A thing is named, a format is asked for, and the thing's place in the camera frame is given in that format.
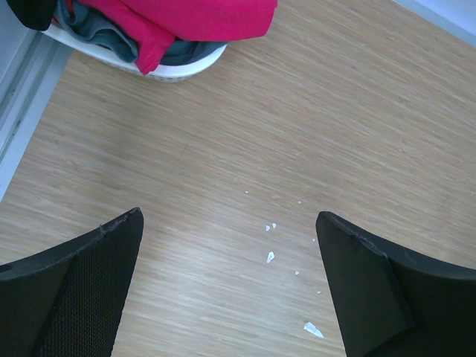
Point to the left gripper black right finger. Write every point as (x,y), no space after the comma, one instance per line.
(391,300)

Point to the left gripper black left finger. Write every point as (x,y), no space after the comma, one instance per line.
(68,300)

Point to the white paper scrap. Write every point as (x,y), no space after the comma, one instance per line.
(311,328)

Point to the grey t shirt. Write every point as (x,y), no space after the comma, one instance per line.
(108,33)

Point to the white laundry basket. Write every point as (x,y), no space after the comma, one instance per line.
(163,73)

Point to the black t shirt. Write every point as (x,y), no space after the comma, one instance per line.
(34,14)

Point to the pink t shirt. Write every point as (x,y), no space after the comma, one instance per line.
(154,24)

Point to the aluminium frame rail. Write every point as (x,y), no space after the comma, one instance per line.
(26,88)

